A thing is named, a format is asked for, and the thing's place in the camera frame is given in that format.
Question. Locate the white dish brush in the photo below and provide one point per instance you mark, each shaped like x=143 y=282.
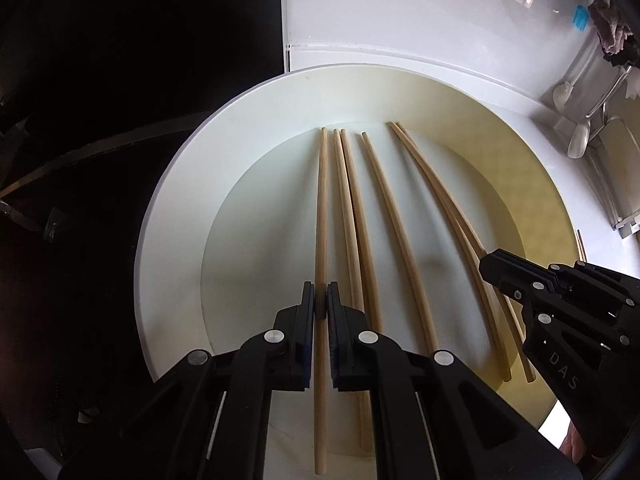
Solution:
x=562 y=95

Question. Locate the brown hanging rag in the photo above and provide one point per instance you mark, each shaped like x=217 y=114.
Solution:
x=612 y=30

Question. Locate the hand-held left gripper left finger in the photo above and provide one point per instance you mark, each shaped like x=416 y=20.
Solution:
x=305 y=320

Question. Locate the dark hanging cloth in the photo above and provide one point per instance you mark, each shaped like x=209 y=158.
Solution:
x=620 y=58

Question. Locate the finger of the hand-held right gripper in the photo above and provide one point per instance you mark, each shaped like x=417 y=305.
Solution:
x=565 y=271
x=515 y=285

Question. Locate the bundle of wooden chopsticks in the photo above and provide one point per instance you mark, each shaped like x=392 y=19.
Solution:
x=470 y=227

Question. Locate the person's right hand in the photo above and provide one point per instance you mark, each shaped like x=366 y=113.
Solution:
x=572 y=442

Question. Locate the white round basin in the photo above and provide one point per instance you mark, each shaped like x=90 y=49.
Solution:
x=260 y=220

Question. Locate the long bamboo chopstick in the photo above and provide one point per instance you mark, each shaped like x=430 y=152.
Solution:
x=395 y=240
x=495 y=340
x=346 y=210
x=358 y=210
x=321 y=210

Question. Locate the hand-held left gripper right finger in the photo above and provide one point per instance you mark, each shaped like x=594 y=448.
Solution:
x=336 y=320

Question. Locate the steel tube rack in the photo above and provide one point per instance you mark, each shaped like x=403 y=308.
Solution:
x=625 y=225

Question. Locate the steel spatula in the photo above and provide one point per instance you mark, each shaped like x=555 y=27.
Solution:
x=579 y=140

